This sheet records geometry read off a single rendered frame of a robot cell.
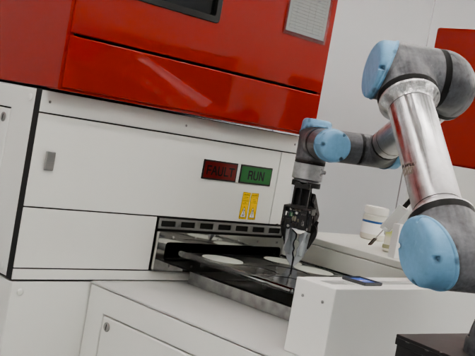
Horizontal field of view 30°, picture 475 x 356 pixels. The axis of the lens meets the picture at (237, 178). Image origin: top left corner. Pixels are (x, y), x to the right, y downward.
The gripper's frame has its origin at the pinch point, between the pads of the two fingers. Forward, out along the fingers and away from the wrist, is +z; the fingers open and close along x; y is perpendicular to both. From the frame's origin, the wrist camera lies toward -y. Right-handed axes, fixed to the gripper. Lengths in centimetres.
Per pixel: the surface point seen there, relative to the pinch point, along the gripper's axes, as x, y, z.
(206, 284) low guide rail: -16.8, 15.2, 7.8
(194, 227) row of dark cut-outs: -24.0, 9.6, -4.2
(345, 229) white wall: -25, -287, 15
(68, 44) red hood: -43, 53, -40
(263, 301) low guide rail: -0.7, 24.4, 7.0
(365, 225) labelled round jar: 11.8, -38.1, -8.9
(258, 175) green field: -14.3, -6.8, -18.8
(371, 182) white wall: -17, -301, -13
